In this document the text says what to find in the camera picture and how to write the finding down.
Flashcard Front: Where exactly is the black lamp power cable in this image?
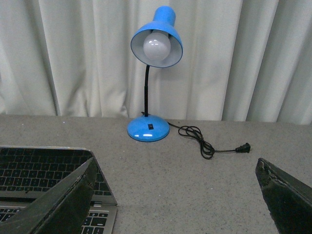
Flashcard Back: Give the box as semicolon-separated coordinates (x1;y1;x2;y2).
167;120;252;161

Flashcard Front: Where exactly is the blue desk lamp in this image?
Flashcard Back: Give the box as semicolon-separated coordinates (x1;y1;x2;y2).
127;6;183;142

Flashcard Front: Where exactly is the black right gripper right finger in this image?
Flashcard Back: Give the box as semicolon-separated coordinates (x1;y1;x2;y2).
255;158;312;234

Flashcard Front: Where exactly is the white curtain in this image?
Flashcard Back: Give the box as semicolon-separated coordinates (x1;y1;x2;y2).
0;0;312;124

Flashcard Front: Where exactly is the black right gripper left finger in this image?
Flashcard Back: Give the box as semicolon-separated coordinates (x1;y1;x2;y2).
0;158;97;234

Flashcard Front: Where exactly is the silver laptop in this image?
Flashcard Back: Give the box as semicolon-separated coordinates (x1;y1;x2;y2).
0;146;117;234

